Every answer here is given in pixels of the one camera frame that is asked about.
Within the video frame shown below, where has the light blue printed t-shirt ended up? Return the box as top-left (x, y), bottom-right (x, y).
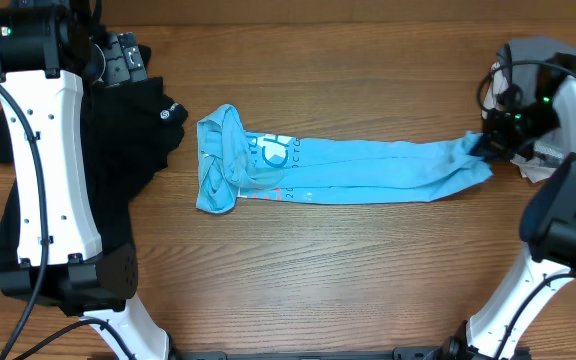
top-left (196, 104), bottom-right (492, 214)

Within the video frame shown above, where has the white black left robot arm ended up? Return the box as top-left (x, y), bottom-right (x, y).
top-left (0, 1), bottom-right (177, 359)

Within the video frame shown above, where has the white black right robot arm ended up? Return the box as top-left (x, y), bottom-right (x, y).
top-left (426, 53), bottom-right (576, 359)

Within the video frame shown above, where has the black t-shirt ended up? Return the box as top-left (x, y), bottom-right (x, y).
top-left (0, 77), bottom-right (188, 270)

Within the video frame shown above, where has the grey folded garment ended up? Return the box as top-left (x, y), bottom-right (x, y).
top-left (489, 36), bottom-right (576, 105)

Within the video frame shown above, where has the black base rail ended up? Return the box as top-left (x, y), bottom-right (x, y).
top-left (170, 347), bottom-right (452, 360)

